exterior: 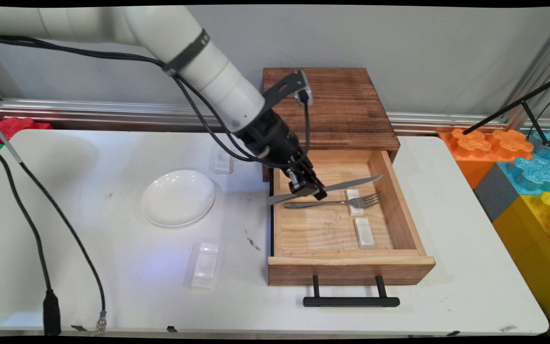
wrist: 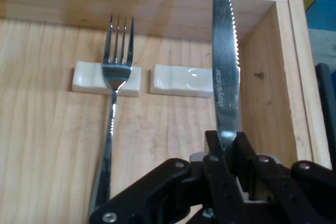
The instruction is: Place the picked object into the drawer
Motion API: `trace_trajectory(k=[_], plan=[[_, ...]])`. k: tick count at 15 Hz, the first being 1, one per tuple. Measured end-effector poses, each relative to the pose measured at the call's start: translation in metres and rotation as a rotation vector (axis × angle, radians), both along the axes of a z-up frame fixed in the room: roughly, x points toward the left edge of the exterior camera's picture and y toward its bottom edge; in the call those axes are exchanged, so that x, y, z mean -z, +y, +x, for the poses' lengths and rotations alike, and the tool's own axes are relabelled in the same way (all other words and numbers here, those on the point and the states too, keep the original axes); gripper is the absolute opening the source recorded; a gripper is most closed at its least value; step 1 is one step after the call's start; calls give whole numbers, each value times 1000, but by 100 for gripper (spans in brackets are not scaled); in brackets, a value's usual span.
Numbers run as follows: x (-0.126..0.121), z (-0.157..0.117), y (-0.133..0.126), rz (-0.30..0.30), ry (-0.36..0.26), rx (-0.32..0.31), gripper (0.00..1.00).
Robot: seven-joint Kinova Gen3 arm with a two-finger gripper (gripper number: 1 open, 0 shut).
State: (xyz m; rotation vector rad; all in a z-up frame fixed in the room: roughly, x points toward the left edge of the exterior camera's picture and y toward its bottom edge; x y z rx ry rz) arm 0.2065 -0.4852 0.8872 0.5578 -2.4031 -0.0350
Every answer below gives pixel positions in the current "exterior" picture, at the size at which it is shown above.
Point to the white ceramic cutlery rest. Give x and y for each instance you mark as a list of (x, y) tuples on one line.
[(206, 265), (364, 234), (224, 162), (354, 209)]

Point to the round white ceramic plate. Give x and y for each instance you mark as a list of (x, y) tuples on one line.
[(178, 197)]

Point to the black tripod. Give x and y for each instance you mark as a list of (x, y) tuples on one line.
[(535, 126)]

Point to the orange foam block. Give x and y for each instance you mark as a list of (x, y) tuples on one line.
[(475, 153)]

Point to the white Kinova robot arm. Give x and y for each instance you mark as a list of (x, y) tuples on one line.
[(208, 71)]

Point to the blue foam block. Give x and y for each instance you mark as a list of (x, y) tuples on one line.
[(537, 172)]

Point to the steel fork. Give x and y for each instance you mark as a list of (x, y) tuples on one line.
[(322, 204)]

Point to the serrated steel table knife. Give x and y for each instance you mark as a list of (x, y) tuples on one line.
[(351, 184)]

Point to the dark wooden cabinet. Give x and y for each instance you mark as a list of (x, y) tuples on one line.
[(346, 105)]

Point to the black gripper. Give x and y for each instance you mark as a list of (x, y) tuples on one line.
[(275, 138)]

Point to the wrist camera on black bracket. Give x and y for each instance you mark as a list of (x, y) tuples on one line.
[(302, 88)]

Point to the black tape piece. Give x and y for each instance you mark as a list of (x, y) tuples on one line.
[(172, 328), (78, 328), (452, 333)]

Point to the red foam piece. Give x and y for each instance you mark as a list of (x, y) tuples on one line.
[(17, 125)]

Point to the light wooden drawer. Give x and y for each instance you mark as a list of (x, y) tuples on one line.
[(332, 229)]

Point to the aluminium frame rail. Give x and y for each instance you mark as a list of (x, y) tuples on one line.
[(89, 110)]

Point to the grey foam block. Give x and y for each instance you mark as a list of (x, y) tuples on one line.
[(494, 196)]

